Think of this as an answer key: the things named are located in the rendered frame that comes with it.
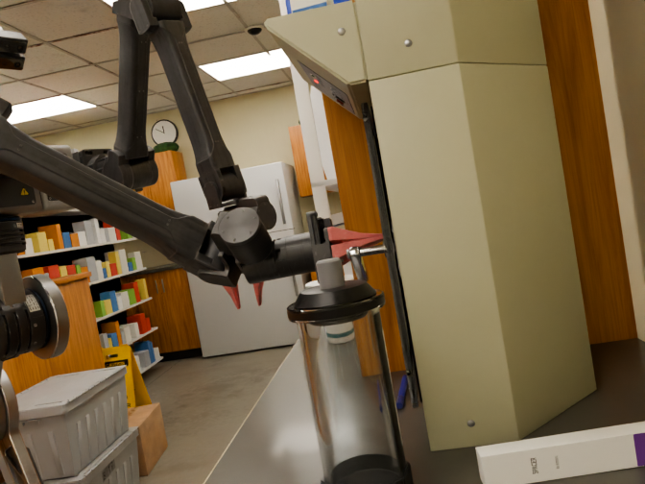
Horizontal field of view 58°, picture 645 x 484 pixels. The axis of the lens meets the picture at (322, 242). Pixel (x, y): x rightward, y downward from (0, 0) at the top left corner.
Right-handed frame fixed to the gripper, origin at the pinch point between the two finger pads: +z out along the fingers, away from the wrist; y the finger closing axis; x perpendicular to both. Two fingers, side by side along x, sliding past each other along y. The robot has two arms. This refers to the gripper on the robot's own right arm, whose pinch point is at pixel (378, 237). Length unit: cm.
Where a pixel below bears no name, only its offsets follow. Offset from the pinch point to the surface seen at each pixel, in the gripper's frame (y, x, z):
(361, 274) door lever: -4.5, 0.5, -3.4
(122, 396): -14, 202, -154
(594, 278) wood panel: -9.0, 31.5, 35.1
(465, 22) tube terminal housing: 21.5, -13.3, 16.0
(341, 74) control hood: 18.2, -14.6, 0.1
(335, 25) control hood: 23.9, -16.1, 0.6
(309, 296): -8.7, -20.9, -7.2
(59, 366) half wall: 8, 220, -200
